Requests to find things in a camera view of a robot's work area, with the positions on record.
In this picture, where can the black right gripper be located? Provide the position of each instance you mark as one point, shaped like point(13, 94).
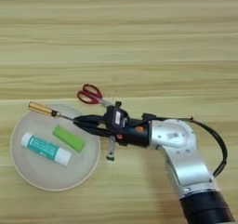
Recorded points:
point(138, 134)

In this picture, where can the white teal glue stick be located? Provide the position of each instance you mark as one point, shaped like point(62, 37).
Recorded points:
point(45, 148)

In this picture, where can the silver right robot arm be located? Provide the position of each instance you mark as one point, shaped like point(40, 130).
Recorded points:
point(186, 159)

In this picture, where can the black box with white label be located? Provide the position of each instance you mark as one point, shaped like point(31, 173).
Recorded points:
point(117, 117)

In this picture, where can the green rectangular eraser block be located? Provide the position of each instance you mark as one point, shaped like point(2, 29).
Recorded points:
point(68, 138)

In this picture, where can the beige round plate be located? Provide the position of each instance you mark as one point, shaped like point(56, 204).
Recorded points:
point(46, 175)

